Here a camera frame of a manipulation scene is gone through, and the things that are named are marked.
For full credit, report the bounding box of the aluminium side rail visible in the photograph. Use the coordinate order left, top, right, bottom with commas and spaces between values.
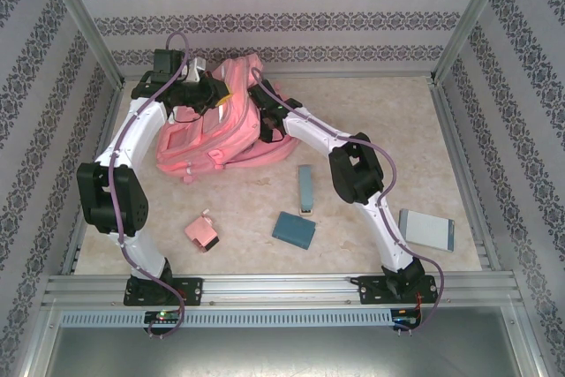
428, 83, 503, 272
59, 83, 127, 275

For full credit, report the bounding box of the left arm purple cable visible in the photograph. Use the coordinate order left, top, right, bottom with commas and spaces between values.
108, 32, 194, 341

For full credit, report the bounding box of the left aluminium frame post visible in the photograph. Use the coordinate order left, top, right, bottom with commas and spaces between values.
34, 0, 127, 89

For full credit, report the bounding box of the slotted grey cable duct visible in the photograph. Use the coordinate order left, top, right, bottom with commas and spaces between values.
58, 309, 395, 328

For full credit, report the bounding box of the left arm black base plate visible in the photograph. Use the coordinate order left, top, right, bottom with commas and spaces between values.
123, 277, 205, 307

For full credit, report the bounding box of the pink backpack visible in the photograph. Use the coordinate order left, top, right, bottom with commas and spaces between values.
154, 53, 304, 184

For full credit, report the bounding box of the right aluminium side rail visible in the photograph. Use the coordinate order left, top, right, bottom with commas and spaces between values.
428, 83, 503, 272

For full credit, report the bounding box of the pink pencil sharpener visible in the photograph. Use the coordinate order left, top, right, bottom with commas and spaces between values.
184, 209, 221, 254

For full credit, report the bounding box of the small teal notebook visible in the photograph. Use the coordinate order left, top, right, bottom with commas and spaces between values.
271, 211, 317, 250

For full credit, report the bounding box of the aluminium back rail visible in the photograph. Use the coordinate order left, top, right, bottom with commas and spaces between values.
121, 68, 436, 83

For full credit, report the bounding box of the aluminium frame post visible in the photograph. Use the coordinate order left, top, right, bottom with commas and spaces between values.
428, 0, 517, 86
34, 0, 127, 89

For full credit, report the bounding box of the left aluminium side rail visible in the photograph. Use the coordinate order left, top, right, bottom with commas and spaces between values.
59, 83, 127, 275

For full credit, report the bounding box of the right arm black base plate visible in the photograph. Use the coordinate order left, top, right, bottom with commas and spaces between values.
357, 275, 441, 306

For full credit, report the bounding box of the grey notebook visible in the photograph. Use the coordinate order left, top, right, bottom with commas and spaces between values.
398, 208, 456, 254

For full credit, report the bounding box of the right aluminium frame post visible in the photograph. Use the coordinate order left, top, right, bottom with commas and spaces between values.
428, 0, 517, 86

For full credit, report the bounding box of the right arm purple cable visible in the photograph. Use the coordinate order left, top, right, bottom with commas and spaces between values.
250, 67, 445, 335

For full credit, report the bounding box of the aluminium mounting rail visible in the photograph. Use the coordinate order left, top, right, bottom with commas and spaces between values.
41, 274, 518, 307

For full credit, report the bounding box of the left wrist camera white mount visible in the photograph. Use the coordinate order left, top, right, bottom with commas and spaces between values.
184, 57, 207, 84

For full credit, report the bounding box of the metal lower panel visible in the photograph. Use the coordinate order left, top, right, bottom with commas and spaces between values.
19, 305, 546, 377

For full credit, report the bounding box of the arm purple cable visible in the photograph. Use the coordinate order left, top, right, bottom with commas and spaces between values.
108, 32, 194, 341
250, 67, 445, 335

